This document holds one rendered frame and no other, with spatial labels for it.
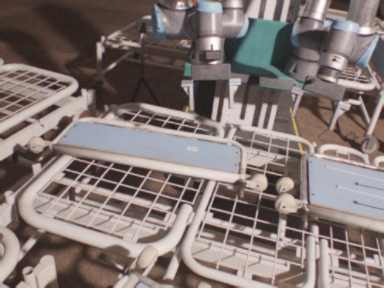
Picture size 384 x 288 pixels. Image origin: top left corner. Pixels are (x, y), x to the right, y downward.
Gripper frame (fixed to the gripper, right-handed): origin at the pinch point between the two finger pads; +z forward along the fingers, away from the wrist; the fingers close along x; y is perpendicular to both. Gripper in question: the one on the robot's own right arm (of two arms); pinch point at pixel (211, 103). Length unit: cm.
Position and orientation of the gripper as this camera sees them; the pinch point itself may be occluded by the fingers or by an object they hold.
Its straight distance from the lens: 128.9
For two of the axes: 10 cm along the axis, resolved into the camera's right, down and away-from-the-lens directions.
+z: 0.3, 9.9, 1.3
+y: -0.3, -1.3, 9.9
